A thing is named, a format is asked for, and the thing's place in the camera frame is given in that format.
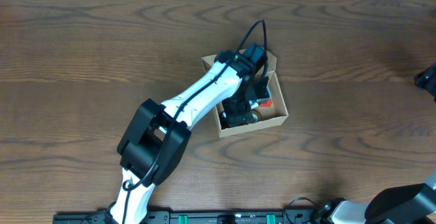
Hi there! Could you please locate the red utility knife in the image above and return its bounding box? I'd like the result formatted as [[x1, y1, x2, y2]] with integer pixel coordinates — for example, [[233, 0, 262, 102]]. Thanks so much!
[[259, 99, 273, 108]]

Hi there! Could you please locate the yellow clear tape roll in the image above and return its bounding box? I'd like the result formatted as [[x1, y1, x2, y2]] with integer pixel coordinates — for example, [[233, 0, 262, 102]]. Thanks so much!
[[247, 110, 262, 124]]

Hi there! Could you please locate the black whiteboard marker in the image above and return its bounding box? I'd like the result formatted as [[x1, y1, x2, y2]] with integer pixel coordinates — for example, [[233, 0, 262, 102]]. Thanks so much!
[[222, 99, 259, 118]]

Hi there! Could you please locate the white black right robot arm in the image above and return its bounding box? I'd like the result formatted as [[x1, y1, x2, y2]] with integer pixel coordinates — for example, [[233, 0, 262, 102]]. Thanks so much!
[[320, 173, 435, 224]]

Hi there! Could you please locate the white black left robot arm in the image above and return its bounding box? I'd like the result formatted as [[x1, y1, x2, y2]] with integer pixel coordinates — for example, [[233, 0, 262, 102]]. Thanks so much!
[[106, 44, 268, 223]]

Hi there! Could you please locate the brown cardboard box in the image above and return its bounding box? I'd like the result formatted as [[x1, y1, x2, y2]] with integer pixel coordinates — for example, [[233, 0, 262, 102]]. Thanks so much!
[[212, 51, 289, 138]]

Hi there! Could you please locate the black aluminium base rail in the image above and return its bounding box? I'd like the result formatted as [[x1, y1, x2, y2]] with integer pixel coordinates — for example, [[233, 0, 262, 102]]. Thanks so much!
[[52, 209, 325, 224]]

